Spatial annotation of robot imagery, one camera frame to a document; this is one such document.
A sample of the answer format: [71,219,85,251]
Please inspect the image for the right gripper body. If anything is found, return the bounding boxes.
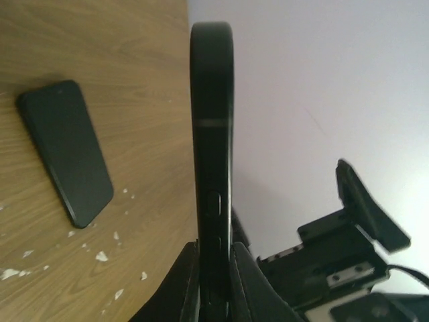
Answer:
[257,209,389,311]

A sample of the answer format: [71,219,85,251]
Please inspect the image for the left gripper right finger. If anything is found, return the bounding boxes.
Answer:
[231,242,302,322]

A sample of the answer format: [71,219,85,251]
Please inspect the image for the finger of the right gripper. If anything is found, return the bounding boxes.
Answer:
[336,159,411,253]

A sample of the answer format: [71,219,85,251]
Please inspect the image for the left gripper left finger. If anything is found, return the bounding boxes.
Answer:
[130,241,198,322]

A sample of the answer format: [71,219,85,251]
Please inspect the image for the black phone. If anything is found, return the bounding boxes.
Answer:
[16,80,114,229]
[190,21,234,321]

